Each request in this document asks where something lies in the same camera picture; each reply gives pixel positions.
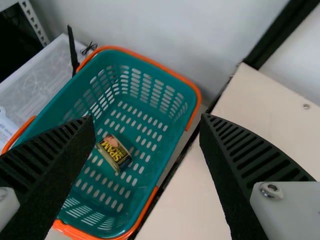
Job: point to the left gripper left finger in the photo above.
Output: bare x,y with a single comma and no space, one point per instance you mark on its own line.
42,175

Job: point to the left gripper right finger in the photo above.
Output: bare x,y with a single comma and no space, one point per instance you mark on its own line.
237,170

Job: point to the dark blue rectangular tin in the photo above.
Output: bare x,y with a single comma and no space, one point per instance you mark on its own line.
113,152

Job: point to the teal shopping basket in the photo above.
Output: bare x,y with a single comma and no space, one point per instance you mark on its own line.
150,107

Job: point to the white printed packet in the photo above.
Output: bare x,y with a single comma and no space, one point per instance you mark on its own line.
6,130

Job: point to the translucent white storage bin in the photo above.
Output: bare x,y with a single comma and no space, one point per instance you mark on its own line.
37,75

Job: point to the thin black bar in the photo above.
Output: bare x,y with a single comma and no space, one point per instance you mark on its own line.
72,50

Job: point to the black twist tie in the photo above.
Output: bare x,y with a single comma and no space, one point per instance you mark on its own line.
88,48

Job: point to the black post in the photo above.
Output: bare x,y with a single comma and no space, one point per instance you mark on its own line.
275,32

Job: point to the perforated metal shelf post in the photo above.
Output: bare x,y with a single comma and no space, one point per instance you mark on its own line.
32,20

